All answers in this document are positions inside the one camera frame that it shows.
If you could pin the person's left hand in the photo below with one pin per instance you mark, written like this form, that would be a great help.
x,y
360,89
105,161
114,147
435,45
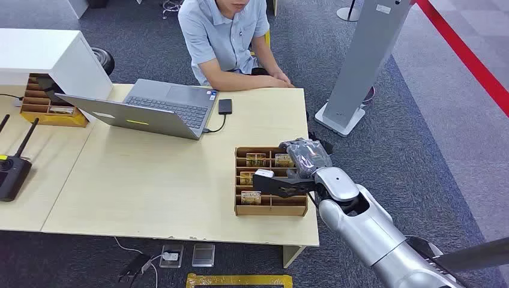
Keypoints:
x,y
281,76

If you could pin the person's right hand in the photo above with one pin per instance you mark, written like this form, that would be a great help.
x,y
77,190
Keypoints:
x,y
283,84

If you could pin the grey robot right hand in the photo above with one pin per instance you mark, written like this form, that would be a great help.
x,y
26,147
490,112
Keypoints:
x,y
308,159

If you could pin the person's left forearm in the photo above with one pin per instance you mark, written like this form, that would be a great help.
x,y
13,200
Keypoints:
x,y
268,59

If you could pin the person's right forearm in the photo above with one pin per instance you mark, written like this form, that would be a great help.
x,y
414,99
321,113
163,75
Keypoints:
x,y
238,83

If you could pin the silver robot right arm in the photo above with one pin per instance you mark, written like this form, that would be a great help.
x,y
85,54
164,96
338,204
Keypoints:
x,y
370,230

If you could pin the golden hotel card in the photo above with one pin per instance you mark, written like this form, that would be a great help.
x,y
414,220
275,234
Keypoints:
x,y
246,178
255,160
251,197
283,160

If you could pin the wooden card box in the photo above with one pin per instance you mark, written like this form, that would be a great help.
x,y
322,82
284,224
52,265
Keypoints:
x,y
270,208

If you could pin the seated person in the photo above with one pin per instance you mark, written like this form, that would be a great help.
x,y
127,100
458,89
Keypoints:
x,y
222,36

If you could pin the card in yellow-base organizer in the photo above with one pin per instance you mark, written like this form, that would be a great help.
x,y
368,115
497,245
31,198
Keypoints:
x,y
61,110

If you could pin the wooden card organizer yellow base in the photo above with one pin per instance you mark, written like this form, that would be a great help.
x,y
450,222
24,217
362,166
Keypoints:
x,y
51,119

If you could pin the yellow chair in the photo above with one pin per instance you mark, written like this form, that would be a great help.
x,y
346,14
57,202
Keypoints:
x,y
267,39

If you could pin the black external drive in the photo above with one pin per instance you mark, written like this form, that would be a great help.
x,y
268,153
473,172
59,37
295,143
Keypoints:
x,y
225,106

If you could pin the grey kiosk stand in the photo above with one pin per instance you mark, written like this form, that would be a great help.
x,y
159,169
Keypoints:
x,y
366,59

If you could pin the round stanchion base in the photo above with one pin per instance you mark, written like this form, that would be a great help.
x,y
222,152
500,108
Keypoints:
x,y
346,14

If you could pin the grey laptop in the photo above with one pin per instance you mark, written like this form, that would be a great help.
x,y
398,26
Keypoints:
x,y
171,99

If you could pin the yellow floor tape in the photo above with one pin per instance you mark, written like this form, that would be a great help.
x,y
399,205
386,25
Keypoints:
x,y
238,280

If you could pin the metal floor socket with plug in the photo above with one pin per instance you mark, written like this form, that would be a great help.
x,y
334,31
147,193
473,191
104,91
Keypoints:
x,y
177,248

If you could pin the white plug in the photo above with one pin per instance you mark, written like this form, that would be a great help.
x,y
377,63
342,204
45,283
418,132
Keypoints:
x,y
170,256

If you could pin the black round wheel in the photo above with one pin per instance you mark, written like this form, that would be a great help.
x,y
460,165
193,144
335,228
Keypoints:
x,y
105,61

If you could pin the dark grey bar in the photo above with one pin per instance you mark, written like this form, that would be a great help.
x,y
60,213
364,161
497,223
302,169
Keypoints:
x,y
473,254

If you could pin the black power adapter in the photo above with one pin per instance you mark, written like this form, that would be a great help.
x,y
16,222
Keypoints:
x,y
135,267

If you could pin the white furniture piece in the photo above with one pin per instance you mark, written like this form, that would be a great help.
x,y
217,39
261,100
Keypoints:
x,y
78,6

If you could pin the white cabinet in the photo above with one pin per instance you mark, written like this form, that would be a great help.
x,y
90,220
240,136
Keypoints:
x,y
39,51

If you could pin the black router with antennas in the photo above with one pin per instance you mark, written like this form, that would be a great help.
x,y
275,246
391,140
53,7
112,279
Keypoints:
x,y
14,175

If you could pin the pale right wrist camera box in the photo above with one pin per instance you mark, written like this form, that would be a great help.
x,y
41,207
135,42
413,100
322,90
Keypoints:
x,y
264,173

